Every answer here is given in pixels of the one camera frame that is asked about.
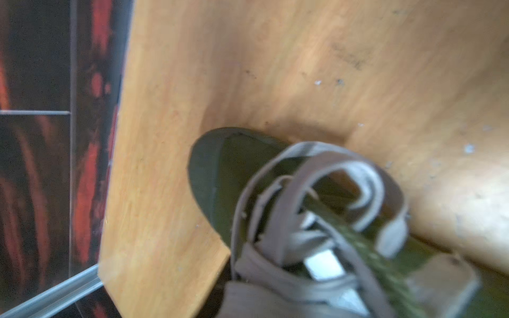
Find green shoe white laces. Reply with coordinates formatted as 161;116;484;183
188;128;508;317

